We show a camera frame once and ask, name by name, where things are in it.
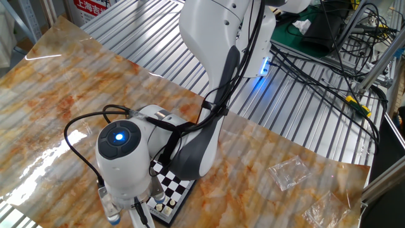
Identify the grey perforated shelf upright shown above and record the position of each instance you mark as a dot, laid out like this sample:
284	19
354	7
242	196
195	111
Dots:
29	14

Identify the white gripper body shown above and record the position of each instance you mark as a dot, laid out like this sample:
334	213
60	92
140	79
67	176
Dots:
145	221

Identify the black white folding chessboard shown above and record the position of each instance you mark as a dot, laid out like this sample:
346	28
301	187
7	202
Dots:
175	190

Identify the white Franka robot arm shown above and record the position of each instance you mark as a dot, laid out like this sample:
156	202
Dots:
123	177

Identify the black panel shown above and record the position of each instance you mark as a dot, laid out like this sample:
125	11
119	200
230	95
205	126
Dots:
392	142

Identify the red white printed sign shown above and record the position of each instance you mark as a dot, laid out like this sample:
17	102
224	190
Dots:
91	8

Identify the crumpled white tissue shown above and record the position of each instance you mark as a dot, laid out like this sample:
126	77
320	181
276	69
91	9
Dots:
302	26

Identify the black pouch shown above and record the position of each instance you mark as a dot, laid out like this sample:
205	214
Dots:
322	31

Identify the aluminium frame bar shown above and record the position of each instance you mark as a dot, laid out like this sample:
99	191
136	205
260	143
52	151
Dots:
386	182

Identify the green cutting mat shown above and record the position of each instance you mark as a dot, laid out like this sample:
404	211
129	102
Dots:
295	46

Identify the silver wrist camera blue caps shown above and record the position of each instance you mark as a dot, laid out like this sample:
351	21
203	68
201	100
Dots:
107	202

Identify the white chess knight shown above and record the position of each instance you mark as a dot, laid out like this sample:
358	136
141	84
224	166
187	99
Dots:
159	207

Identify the white plastic cover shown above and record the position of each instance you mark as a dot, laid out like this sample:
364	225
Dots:
6	38

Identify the grey slanted metal bar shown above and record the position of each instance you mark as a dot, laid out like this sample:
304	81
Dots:
351	27

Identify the clear plastic zip bag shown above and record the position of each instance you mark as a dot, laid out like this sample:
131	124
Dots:
326	210
288	172

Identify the thick aluminium frame post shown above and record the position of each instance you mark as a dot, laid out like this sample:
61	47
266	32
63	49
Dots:
379	61

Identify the orange marble pattern sheet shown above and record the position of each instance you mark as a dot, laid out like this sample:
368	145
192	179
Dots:
79	79

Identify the white chess rook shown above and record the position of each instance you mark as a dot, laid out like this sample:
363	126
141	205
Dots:
167	210

